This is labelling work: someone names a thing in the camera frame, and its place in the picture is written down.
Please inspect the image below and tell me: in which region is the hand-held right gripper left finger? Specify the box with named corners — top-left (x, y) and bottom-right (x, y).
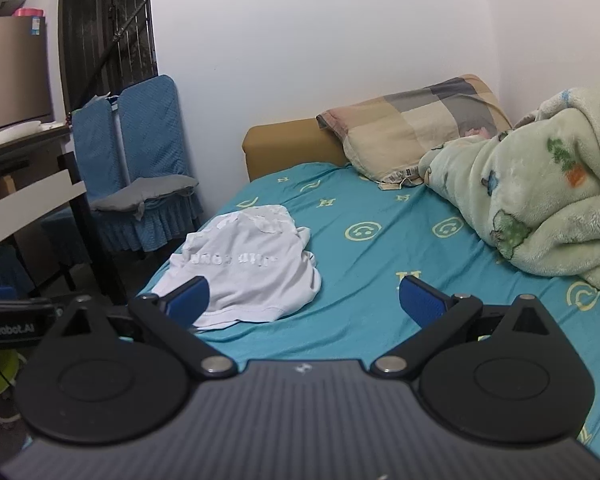
top-left (45, 276), bottom-right (238, 380)

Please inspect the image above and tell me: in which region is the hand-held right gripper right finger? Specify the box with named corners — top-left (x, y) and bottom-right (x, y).
top-left (371, 277), bottom-right (556, 378)

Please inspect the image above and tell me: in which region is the white printed t-shirt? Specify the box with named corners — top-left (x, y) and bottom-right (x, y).
top-left (150, 205), bottom-right (323, 332)

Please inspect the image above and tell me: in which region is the bed with teal sheet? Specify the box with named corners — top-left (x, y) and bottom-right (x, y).
top-left (135, 160), bottom-right (600, 471)

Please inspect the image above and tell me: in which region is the grey seat cushion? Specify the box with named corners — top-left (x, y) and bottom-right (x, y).
top-left (90, 175), bottom-right (199, 221)

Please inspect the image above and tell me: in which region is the wooden desk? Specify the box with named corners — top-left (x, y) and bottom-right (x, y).
top-left (0, 152), bottom-right (127, 306)
top-left (0, 122), bottom-right (75, 201)

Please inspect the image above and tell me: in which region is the green printed fleece blanket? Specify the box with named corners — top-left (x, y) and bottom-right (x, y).
top-left (419, 87), bottom-right (600, 293)

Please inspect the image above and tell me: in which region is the blue covered chair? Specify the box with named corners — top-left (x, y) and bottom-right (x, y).
top-left (92, 75), bottom-right (205, 253)
top-left (72, 97), bottom-right (127, 206)

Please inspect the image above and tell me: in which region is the plaid pillow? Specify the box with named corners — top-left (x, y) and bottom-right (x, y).
top-left (316, 74), bottom-right (513, 188)

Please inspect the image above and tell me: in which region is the tan padded headboard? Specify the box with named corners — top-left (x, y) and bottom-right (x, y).
top-left (242, 119), bottom-right (351, 183)

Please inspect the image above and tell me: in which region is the bronze refrigerator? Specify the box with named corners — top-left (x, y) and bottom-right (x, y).
top-left (0, 15), bottom-right (54, 136)

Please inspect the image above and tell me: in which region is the dark barred window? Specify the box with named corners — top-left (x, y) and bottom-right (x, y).
top-left (57, 0), bottom-right (159, 113)

